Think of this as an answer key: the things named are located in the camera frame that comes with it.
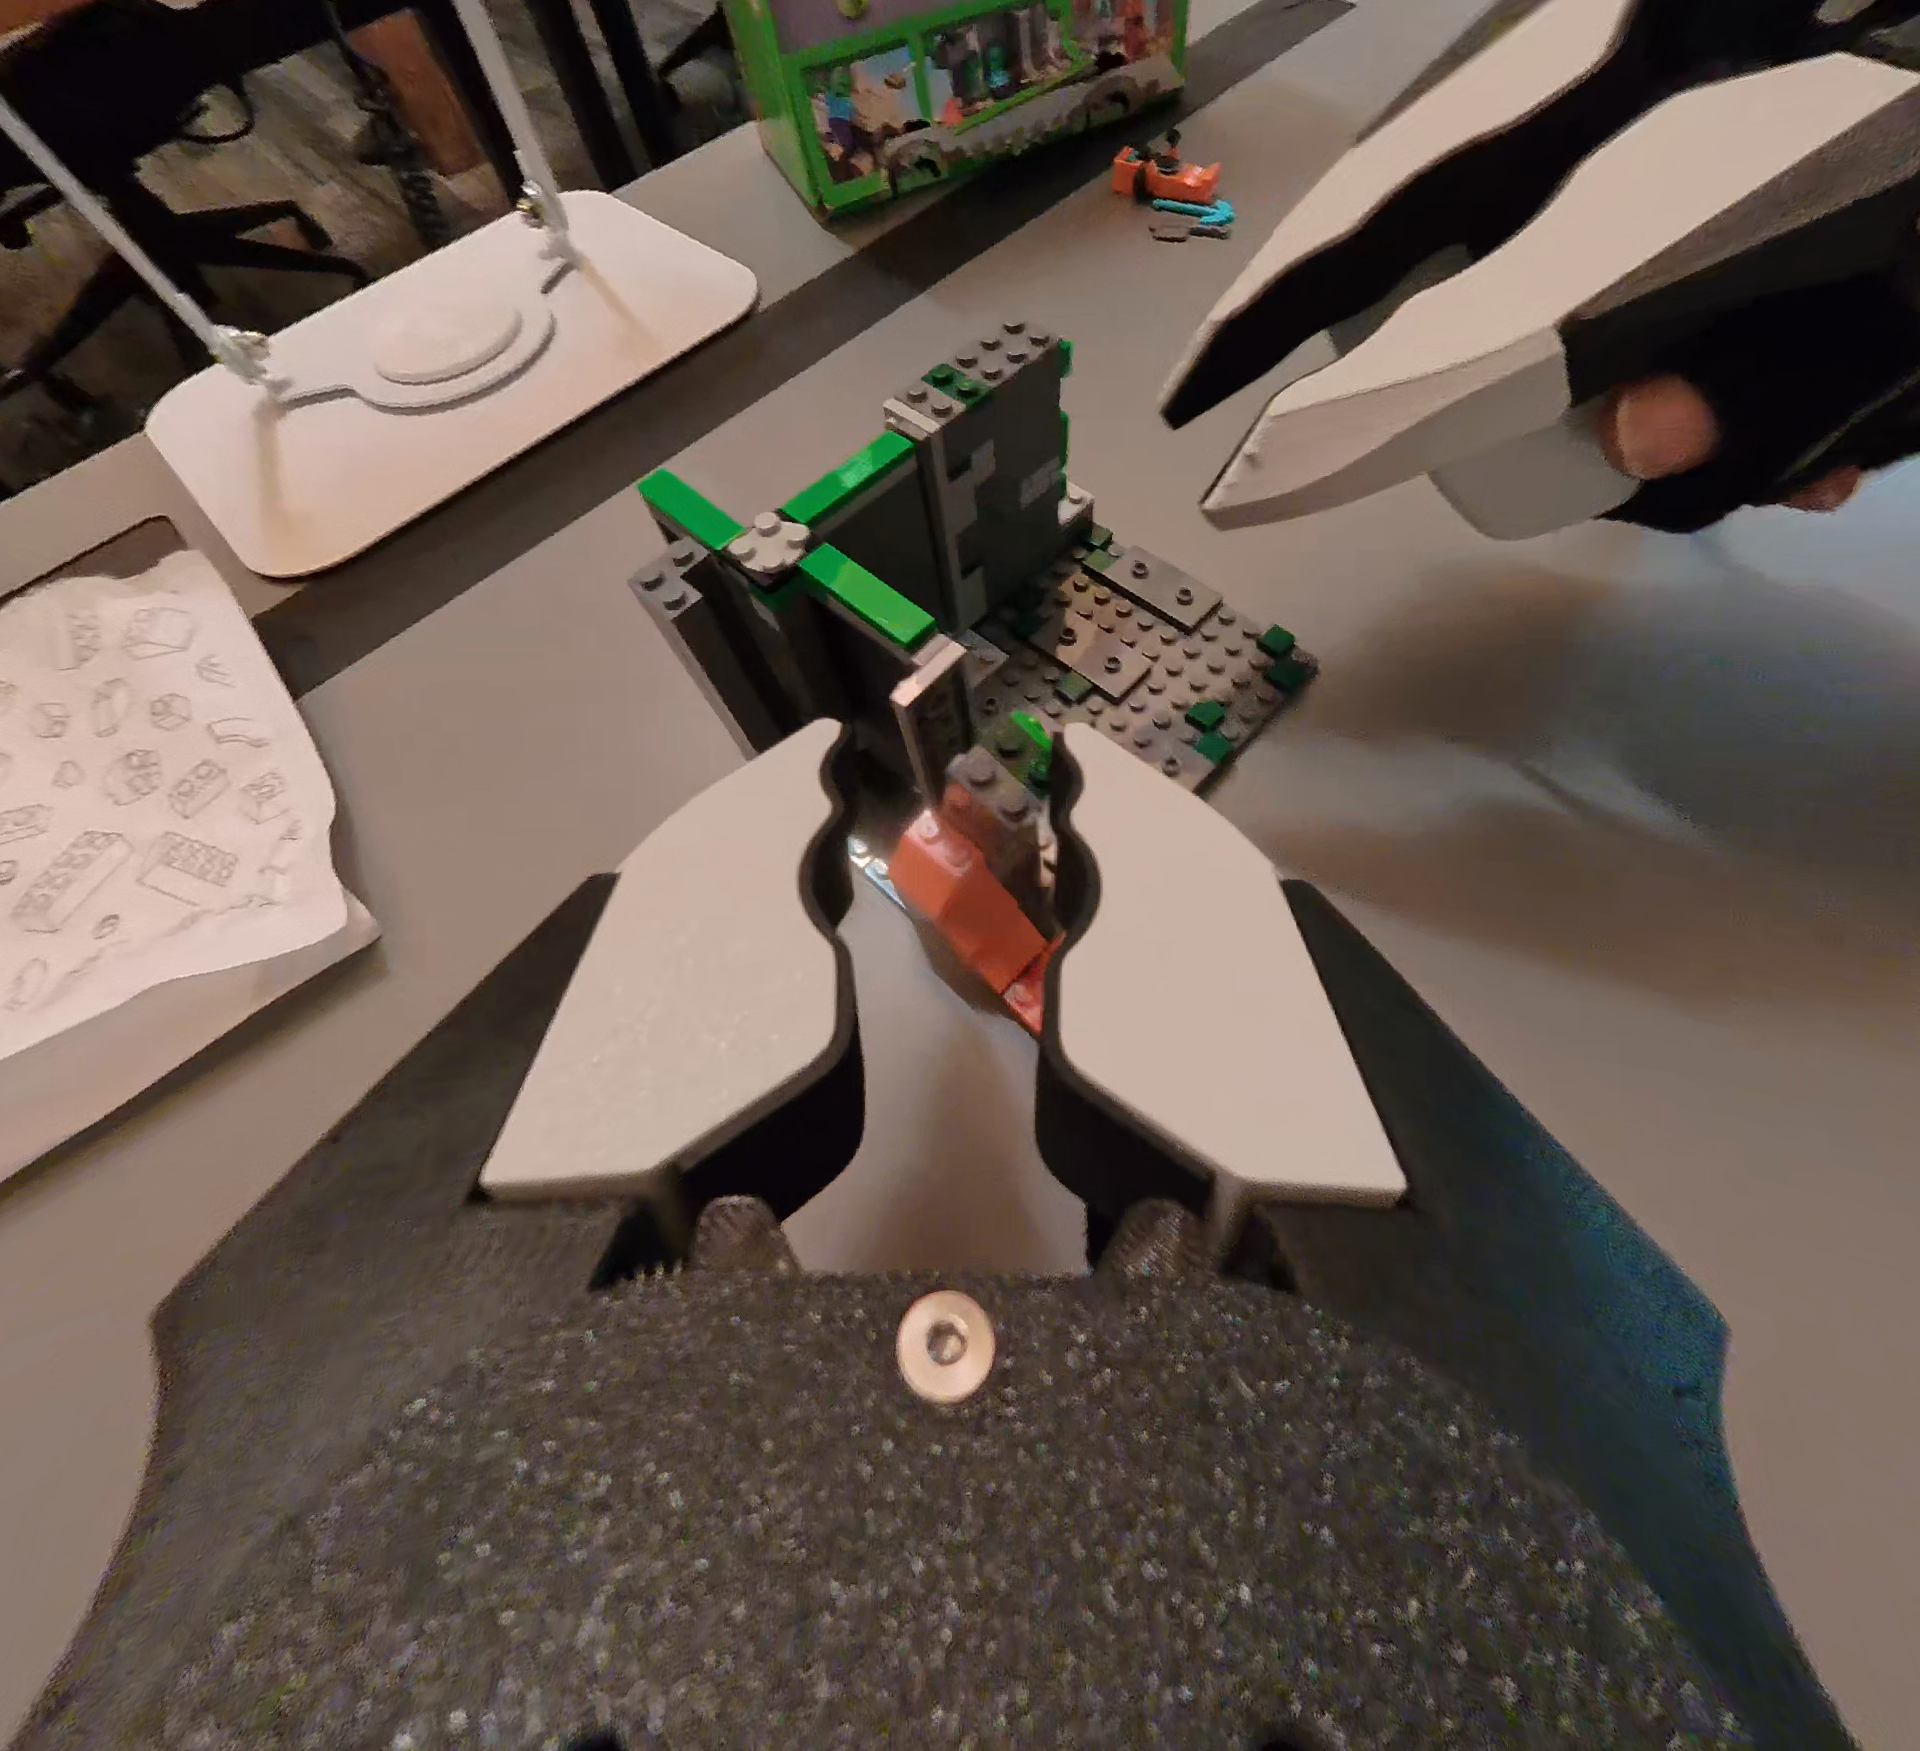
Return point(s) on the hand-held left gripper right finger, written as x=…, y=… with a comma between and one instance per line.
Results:
x=1214, y=1016

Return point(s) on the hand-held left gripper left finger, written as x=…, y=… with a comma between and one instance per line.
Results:
x=690, y=1016

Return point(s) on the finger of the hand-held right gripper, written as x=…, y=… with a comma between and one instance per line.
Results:
x=1694, y=206
x=1440, y=116

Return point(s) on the blue lego pickaxe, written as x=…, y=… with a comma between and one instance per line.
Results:
x=1212, y=219

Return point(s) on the orange lego minifigure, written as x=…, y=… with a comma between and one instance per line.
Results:
x=1162, y=174

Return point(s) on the grey green lego building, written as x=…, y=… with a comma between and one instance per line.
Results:
x=990, y=491

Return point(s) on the torn printed paper bag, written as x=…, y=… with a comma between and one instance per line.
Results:
x=150, y=730

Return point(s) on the person's right hand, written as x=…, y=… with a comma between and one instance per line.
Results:
x=1658, y=432

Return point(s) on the white book stand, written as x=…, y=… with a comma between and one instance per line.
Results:
x=600, y=281

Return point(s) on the black office chair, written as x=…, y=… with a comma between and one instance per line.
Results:
x=135, y=132

